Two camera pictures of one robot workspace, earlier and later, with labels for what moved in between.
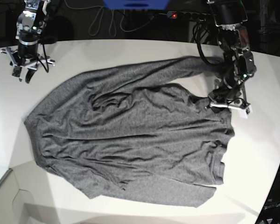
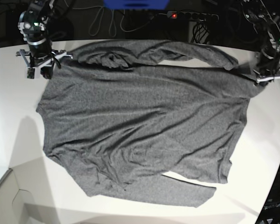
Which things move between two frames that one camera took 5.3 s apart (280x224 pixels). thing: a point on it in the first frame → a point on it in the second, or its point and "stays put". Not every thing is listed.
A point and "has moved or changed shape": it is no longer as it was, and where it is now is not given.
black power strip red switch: x=193 y=16 stays put
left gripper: x=23 y=61 → x=37 y=63
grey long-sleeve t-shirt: x=133 y=132 has moved or changed shape
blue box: x=136 y=4 stays put
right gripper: x=234 y=98 → x=268 y=77
